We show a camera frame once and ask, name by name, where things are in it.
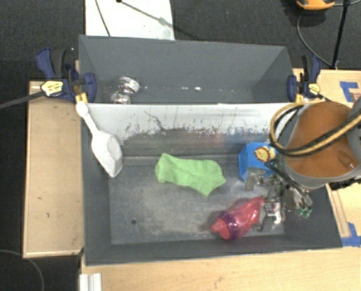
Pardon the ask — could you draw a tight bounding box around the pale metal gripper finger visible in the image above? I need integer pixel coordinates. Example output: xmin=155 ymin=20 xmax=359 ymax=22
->
xmin=245 ymin=173 xmax=268 ymax=192
xmin=254 ymin=204 xmax=283 ymax=232

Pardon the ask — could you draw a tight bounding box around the blue box with lion print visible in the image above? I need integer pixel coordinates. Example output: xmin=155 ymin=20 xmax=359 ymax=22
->
xmin=238 ymin=142 xmax=280 ymax=182

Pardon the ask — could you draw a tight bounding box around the pink bottle with red cap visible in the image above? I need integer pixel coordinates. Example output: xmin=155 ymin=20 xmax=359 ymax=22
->
xmin=210 ymin=196 xmax=268 ymax=241

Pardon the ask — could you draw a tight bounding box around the green cloth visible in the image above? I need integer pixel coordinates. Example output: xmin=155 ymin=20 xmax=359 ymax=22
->
xmin=154 ymin=152 xmax=227 ymax=198

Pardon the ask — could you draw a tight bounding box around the grey metal bin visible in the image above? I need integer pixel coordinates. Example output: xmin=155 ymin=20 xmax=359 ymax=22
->
xmin=78 ymin=34 xmax=343 ymax=266

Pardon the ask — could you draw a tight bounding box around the white spray bottle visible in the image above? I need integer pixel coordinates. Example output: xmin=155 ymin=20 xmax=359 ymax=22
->
xmin=75 ymin=101 xmax=124 ymax=179

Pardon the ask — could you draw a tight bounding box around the clear glass thing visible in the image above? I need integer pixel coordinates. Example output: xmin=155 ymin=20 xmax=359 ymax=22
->
xmin=109 ymin=75 xmax=141 ymax=105

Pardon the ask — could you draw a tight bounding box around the pale wood board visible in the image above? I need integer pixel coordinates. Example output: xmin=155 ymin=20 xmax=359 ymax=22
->
xmin=22 ymin=78 xmax=87 ymax=259

